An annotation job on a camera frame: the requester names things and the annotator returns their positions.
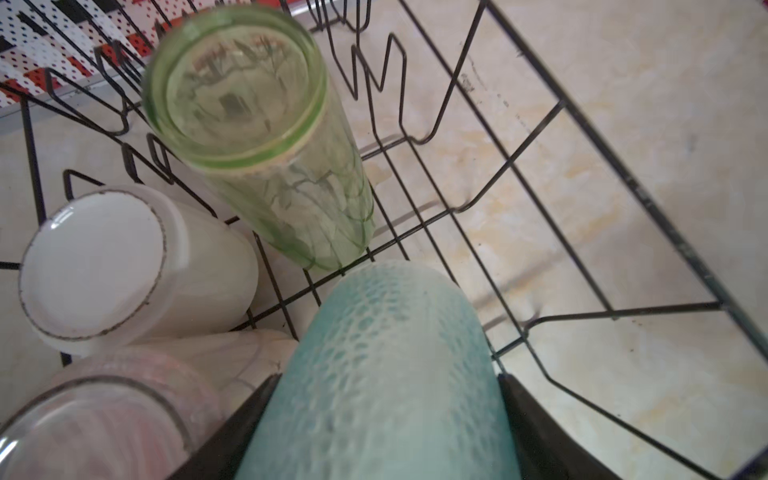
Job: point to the teal textured glass cup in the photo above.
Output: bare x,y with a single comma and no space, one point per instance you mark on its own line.
392,380

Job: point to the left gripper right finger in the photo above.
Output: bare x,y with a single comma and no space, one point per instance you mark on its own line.
544,450

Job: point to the green patterned glass cup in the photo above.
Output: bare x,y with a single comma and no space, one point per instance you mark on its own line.
242,95

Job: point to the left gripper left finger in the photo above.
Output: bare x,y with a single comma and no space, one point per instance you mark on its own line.
222,454

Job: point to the white mug red inside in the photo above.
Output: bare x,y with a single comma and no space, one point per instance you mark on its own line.
124,264

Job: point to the pink mug purple inside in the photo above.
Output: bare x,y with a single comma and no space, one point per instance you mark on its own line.
140,411

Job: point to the black wire dish rack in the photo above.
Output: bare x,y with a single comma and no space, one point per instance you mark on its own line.
594,175

